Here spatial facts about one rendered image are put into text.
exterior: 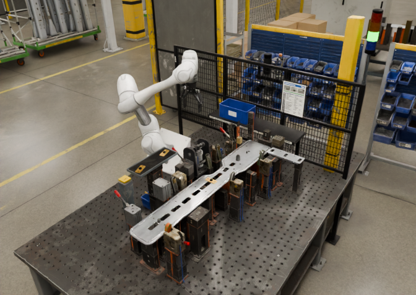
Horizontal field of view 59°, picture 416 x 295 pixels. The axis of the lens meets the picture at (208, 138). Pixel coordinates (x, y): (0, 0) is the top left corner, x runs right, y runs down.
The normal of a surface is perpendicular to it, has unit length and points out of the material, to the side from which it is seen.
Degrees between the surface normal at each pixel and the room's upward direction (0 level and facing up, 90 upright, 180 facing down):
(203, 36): 91
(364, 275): 0
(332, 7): 90
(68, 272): 0
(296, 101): 90
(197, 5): 89
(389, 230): 0
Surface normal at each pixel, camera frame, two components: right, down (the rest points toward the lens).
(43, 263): -0.02, -0.87
